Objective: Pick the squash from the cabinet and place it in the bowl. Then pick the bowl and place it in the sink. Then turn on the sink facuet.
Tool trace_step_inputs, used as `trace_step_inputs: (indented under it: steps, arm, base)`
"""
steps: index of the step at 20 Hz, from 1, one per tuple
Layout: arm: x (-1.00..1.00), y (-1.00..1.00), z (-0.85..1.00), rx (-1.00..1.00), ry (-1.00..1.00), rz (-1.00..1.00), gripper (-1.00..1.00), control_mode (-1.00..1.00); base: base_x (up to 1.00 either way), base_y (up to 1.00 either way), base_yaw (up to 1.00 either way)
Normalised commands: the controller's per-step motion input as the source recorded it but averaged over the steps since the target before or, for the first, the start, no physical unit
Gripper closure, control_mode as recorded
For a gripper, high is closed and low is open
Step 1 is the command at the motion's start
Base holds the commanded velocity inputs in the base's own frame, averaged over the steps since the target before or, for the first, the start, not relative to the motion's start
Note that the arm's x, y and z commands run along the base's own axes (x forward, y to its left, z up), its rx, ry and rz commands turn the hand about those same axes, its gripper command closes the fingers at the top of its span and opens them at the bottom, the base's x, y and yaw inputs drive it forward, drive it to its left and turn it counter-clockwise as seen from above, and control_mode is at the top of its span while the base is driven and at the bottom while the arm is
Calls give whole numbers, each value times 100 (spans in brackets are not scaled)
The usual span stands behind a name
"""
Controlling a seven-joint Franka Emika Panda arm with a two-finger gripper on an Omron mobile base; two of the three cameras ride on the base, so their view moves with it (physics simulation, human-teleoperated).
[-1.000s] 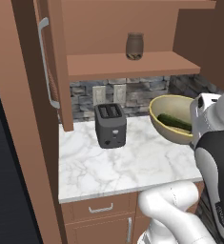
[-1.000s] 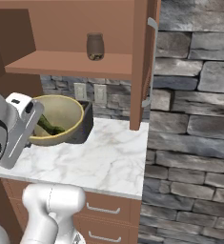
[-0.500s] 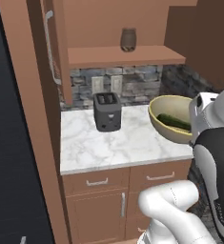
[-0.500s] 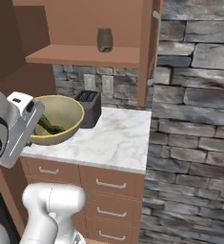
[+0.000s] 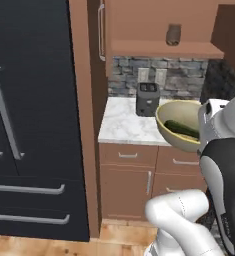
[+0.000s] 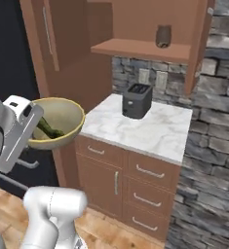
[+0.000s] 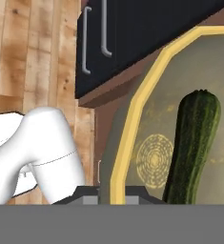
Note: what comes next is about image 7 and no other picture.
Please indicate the dark green squash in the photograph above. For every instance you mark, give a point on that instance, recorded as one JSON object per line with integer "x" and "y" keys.
{"x": 193, "y": 139}

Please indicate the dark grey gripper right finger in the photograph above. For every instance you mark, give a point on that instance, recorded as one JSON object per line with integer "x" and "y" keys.
{"x": 138, "y": 194}

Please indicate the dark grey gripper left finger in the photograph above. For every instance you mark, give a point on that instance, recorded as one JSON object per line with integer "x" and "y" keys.
{"x": 85, "y": 193}

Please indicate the white sink faucet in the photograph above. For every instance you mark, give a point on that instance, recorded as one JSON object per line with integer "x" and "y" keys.
{"x": 43, "y": 149}

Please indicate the black cabinet door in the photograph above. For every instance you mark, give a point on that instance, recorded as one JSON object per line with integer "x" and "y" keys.
{"x": 154, "y": 25}
{"x": 92, "y": 82}

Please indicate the grey bowl with yellow rim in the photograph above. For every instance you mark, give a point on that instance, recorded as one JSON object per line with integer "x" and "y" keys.
{"x": 186, "y": 70}

